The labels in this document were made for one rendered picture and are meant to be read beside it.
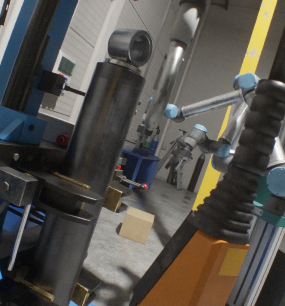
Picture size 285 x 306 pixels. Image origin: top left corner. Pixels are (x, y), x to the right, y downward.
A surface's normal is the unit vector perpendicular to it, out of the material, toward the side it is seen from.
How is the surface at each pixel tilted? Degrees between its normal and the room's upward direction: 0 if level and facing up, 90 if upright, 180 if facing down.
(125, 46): 110
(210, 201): 80
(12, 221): 90
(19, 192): 90
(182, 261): 90
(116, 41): 98
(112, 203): 90
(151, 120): 138
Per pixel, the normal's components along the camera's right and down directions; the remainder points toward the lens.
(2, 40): 0.91, 0.33
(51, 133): -0.25, -0.04
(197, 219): -0.77, -0.44
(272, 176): -0.53, -0.07
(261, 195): -0.91, -0.30
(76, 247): 0.59, 0.24
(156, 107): -0.41, 0.28
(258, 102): -0.76, -0.24
